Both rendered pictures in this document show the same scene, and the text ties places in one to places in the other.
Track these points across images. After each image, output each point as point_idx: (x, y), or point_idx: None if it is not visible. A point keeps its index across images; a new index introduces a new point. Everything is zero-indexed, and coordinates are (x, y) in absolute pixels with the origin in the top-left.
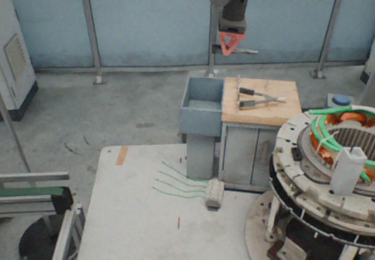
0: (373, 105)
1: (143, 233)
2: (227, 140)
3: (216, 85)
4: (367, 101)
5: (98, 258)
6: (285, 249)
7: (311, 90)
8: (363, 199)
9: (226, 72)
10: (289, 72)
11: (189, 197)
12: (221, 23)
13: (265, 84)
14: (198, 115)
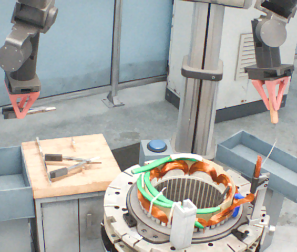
0: (189, 142)
1: None
2: (44, 219)
3: (12, 155)
4: (183, 139)
5: None
6: None
7: (110, 123)
8: (202, 247)
9: None
10: (76, 104)
11: None
12: (12, 86)
13: (70, 143)
14: (6, 197)
